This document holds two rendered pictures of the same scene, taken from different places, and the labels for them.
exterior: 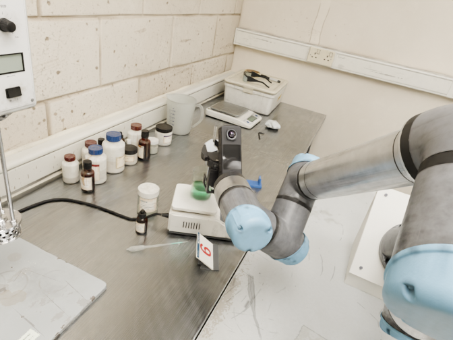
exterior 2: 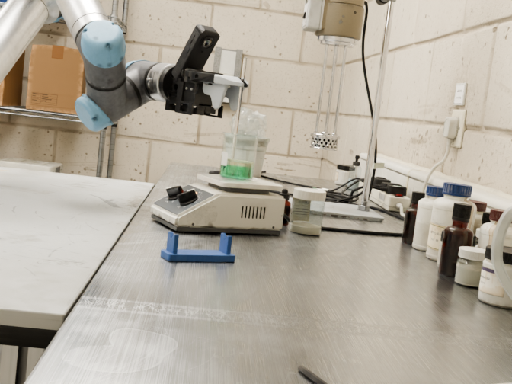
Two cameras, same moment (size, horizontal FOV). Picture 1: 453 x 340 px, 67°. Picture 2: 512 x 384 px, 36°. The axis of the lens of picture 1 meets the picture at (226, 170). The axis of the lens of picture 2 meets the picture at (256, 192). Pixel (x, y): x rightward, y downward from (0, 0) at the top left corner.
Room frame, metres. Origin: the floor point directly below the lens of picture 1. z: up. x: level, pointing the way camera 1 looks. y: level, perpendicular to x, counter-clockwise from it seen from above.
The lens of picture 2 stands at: (2.05, -0.42, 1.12)
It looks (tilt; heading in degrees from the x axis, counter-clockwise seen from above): 6 degrees down; 158
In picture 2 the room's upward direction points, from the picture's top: 7 degrees clockwise
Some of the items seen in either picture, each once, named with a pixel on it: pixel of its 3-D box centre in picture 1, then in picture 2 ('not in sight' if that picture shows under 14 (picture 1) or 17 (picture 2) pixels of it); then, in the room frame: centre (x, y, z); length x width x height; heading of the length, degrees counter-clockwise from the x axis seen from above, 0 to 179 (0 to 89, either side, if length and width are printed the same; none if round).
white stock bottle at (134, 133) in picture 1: (135, 137); (498, 246); (1.13, 0.35, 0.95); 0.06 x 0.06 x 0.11
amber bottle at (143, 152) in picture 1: (144, 144); (457, 239); (1.09, 0.31, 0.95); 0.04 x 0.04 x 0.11
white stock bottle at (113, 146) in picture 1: (113, 151); (452, 222); (0.98, 0.38, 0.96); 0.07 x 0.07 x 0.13
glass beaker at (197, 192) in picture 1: (201, 184); (238, 158); (0.79, 0.06, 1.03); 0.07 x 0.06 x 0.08; 147
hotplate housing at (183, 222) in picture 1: (203, 212); (222, 205); (0.78, 0.04, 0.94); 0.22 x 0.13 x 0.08; 95
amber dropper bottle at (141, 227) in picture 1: (141, 220); (283, 206); (0.70, 0.19, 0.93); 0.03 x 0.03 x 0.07
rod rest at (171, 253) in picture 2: (248, 180); (199, 246); (1.05, -0.08, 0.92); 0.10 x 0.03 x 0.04; 96
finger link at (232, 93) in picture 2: (208, 154); (235, 94); (0.75, 0.05, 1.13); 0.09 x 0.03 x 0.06; 20
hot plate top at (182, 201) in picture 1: (195, 198); (238, 181); (0.78, 0.07, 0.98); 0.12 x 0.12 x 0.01; 5
